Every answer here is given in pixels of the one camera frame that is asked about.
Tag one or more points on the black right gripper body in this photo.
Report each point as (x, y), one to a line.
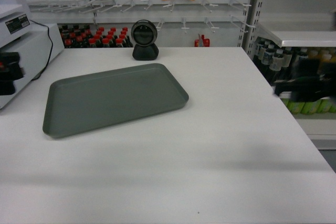
(311, 80)

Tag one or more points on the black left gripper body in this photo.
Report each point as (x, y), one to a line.
(10, 72)

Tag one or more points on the grey rectangular tray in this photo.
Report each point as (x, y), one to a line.
(89, 102)

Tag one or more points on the green packages lower shelf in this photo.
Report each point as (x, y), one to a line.
(321, 106)

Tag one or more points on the white cash register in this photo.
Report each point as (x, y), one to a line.
(37, 44)

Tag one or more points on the dark sauce bottles right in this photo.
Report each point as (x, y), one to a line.
(285, 63)

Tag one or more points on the red capped dark bottles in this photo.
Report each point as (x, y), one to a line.
(85, 36)

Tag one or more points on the white metal shelf unit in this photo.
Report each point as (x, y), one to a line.
(291, 23)

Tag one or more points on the small red package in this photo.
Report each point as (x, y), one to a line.
(202, 41)

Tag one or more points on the white peg hook rack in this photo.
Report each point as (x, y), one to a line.
(159, 12)

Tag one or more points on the black round barcode scanner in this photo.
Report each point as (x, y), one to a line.
(144, 33)

